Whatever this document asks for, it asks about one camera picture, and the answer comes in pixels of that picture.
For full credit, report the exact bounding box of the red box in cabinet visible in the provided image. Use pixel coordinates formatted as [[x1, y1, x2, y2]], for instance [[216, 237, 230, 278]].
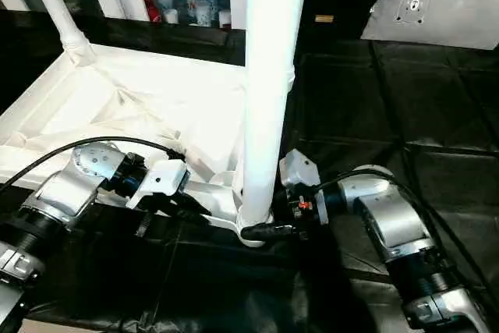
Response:
[[145, 0, 161, 23]]

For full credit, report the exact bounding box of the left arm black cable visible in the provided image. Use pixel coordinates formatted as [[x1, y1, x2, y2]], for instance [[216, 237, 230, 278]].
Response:
[[0, 136, 187, 194]]

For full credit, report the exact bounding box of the black work mat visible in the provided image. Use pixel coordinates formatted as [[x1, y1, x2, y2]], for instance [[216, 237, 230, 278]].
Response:
[[0, 7, 499, 333]]

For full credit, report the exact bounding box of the white plastic table leg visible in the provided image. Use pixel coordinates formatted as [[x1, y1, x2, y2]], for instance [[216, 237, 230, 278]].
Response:
[[236, 0, 313, 229], [24, 0, 97, 68]]

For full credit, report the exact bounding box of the white plastic table top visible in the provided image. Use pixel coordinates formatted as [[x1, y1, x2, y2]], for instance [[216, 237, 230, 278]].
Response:
[[0, 43, 296, 249]]

